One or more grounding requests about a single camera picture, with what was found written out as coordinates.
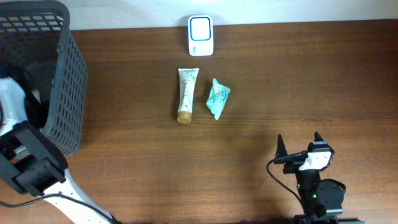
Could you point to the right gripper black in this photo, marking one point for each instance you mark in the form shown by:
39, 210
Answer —
294, 157

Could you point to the teal snack packet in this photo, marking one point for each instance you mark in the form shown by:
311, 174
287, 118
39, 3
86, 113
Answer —
217, 98

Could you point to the white cream tube gold cap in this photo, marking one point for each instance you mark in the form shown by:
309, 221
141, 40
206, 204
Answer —
187, 81

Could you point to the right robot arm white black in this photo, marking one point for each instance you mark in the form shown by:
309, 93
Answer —
320, 199

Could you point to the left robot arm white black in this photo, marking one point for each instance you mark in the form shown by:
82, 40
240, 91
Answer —
30, 162

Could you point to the white barcode scanner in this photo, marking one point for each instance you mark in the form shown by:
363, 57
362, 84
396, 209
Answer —
200, 36

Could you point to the grey plastic mesh basket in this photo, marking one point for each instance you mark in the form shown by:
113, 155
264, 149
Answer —
36, 37

